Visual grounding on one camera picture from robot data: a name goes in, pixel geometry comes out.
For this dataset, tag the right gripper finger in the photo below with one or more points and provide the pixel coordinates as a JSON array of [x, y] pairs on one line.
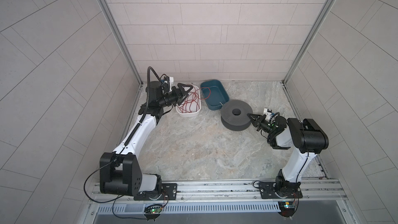
[[255, 116], [256, 121]]

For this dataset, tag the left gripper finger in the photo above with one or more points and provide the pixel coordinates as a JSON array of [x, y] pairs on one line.
[[184, 86], [185, 94]]

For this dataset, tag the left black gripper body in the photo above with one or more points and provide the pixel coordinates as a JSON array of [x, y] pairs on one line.
[[169, 98]]

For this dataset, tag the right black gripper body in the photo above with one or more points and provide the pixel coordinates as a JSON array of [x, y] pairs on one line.
[[267, 126]]

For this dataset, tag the dark grey cable spool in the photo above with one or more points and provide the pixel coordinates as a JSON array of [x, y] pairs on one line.
[[234, 115]]

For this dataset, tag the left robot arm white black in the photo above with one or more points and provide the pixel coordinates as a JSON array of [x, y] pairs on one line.
[[119, 171]]

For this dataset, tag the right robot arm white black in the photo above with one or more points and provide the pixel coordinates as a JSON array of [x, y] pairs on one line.
[[306, 139]]

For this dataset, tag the white oval tray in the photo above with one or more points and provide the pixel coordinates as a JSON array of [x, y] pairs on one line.
[[192, 105]]

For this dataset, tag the teal oval tray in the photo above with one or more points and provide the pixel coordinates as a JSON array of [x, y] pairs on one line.
[[214, 94]]

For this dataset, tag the right circuit board with LED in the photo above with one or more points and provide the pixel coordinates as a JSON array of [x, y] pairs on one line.
[[287, 209]]

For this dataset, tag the circuit board with led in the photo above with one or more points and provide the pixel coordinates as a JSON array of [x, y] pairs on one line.
[[153, 210], [287, 209]]

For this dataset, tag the left circuit board with LED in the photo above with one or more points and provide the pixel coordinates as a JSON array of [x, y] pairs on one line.
[[153, 210]]

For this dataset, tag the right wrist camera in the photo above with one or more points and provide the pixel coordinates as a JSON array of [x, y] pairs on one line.
[[268, 113]]

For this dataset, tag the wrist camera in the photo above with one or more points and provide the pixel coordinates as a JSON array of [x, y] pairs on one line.
[[268, 113], [166, 80]]

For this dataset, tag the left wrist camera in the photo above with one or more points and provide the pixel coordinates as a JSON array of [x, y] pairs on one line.
[[166, 80]]

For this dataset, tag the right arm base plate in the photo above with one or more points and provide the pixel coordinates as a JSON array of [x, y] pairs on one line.
[[280, 190]]

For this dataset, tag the aluminium mounting rail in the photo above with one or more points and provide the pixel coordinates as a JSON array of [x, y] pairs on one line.
[[243, 191]]

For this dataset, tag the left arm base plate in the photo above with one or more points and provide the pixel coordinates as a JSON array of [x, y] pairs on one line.
[[168, 191]]

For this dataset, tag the perforated cable duct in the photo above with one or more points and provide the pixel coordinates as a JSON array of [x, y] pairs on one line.
[[193, 208]]

